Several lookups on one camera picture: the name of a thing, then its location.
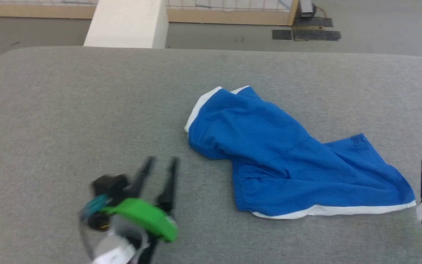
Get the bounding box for small black floor mat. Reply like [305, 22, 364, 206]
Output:
[272, 29, 293, 40]

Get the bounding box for white rectangular block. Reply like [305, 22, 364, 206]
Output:
[83, 0, 169, 49]

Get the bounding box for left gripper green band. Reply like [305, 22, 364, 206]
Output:
[102, 157, 179, 242]

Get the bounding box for blue shorts with white trim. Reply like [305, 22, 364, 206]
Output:
[184, 86, 416, 220]

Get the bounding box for large black floor mat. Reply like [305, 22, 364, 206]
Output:
[293, 16, 342, 41]

